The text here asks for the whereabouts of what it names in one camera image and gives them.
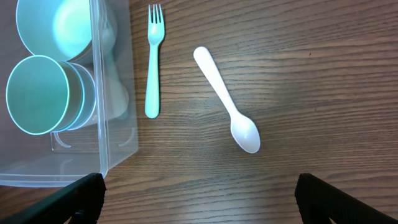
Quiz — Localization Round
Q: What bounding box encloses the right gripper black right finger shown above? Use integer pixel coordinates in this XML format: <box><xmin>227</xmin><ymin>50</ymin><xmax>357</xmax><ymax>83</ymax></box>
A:
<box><xmin>295</xmin><ymin>173</ymin><xmax>397</xmax><ymax>224</ymax></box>

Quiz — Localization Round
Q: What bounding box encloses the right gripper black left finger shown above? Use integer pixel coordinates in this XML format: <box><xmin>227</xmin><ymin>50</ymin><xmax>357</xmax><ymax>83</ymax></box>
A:
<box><xmin>1</xmin><ymin>173</ymin><xmax>106</xmax><ymax>224</ymax></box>

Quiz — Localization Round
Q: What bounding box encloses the pink plastic spoon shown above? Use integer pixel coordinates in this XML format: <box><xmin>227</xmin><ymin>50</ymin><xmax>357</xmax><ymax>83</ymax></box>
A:
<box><xmin>193</xmin><ymin>46</ymin><xmax>261</xmax><ymax>154</ymax></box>

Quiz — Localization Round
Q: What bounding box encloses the blue plastic cup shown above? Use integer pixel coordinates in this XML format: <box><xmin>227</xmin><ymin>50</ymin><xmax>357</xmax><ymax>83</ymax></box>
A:
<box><xmin>57</xmin><ymin>62</ymin><xmax>85</xmax><ymax>132</ymax></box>

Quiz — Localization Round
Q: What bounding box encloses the pink plastic cup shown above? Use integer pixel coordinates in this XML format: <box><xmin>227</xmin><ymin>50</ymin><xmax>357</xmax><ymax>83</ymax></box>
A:
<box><xmin>82</xmin><ymin>62</ymin><xmax>129</xmax><ymax>127</ymax></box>

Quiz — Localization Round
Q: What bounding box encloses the green plastic cup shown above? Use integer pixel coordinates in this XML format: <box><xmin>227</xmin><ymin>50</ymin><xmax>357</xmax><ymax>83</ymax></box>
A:
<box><xmin>6</xmin><ymin>55</ymin><xmax>68</xmax><ymax>135</ymax></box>

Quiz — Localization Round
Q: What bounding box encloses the green plastic bowl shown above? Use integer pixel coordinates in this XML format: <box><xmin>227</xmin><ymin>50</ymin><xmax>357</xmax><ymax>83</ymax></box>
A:
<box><xmin>16</xmin><ymin>0</ymin><xmax>118</xmax><ymax>65</ymax></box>

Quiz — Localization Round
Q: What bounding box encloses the green plastic fork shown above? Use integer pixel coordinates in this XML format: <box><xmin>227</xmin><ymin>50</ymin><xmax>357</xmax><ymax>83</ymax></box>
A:
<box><xmin>145</xmin><ymin>4</ymin><xmax>165</xmax><ymax>119</ymax></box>

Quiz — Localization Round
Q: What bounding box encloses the clear plastic container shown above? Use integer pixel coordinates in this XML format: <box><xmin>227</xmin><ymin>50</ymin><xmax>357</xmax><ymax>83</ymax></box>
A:
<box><xmin>1</xmin><ymin>0</ymin><xmax>138</xmax><ymax>187</ymax></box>

